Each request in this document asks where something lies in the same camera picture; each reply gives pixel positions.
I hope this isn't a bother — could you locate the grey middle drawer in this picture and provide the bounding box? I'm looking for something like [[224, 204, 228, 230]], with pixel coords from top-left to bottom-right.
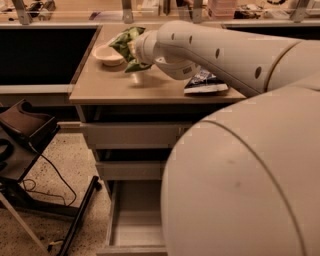
[[96, 161, 166, 180]]

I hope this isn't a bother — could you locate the black cable on floor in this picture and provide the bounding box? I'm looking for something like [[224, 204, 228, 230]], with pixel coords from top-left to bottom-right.
[[21, 142, 78, 208]]

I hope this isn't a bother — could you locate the grey drawer cabinet with counter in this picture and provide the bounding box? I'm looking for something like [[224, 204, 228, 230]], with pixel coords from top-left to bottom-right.
[[68, 23, 248, 198]]

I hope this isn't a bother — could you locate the grey top drawer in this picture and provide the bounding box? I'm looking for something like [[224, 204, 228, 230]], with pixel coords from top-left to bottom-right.
[[80, 122, 192, 149]]

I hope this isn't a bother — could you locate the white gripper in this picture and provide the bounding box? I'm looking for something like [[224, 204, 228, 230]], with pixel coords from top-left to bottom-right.
[[127, 30, 157, 64]]

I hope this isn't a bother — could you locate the black stand with tray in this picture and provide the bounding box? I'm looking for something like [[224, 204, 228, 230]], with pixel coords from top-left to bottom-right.
[[0, 100, 101, 256]]

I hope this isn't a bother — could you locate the grey open bottom drawer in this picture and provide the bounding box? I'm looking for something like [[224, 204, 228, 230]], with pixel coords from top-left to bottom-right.
[[96, 180, 168, 256]]

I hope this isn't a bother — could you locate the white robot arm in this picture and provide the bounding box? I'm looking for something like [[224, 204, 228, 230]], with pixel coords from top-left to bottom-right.
[[135, 21, 320, 256]]

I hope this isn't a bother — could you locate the blue white chip bag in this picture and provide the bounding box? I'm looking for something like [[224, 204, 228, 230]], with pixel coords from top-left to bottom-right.
[[184, 68, 228, 94]]

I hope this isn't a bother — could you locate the white paper bowl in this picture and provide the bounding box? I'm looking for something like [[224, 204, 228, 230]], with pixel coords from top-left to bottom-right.
[[92, 44, 124, 67]]

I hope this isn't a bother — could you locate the green jalapeno chip bag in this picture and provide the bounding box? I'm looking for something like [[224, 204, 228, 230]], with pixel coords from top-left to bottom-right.
[[108, 26, 151, 73]]

